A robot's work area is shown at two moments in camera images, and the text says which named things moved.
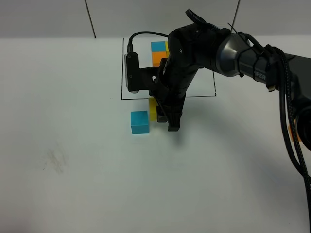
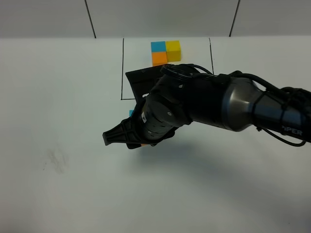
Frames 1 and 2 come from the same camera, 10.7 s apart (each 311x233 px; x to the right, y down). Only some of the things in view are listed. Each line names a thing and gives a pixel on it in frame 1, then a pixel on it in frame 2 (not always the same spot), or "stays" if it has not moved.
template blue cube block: [158, 46] stays
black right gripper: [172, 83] to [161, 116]
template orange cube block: [156, 57] stays
